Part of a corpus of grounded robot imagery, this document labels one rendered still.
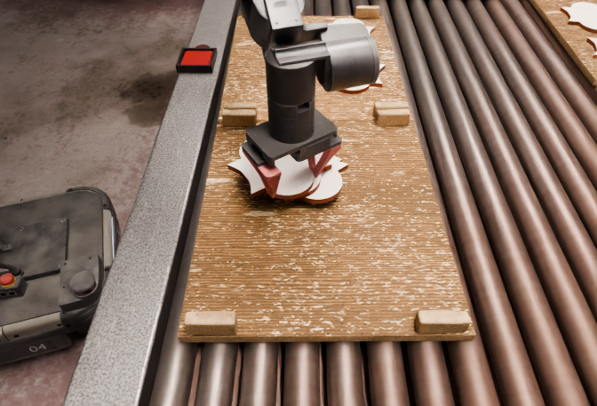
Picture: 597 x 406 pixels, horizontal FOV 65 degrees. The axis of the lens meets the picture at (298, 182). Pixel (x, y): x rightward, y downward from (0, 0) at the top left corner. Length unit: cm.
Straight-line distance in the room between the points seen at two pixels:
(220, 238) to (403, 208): 27
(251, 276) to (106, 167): 173
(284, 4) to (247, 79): 43
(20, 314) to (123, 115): 128
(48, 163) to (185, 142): 161
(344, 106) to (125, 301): 50
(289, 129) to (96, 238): 119
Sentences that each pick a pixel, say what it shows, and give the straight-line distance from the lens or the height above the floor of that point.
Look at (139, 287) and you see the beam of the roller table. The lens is 67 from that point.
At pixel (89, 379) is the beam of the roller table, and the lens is 63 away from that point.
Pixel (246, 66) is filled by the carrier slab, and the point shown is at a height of 94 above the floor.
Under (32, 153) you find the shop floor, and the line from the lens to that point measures 252.
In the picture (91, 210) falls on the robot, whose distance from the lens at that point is 177.
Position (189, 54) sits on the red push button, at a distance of 108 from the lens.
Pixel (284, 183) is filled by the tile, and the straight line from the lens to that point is 66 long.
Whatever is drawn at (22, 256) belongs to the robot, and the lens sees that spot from 170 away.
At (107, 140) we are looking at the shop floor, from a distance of 244.
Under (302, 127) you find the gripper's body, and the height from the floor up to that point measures 110.
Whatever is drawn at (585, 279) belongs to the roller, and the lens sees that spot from 75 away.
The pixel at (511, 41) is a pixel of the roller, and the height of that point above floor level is 91.
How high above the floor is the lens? 145
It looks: 45 degrees down
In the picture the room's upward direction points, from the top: straight up
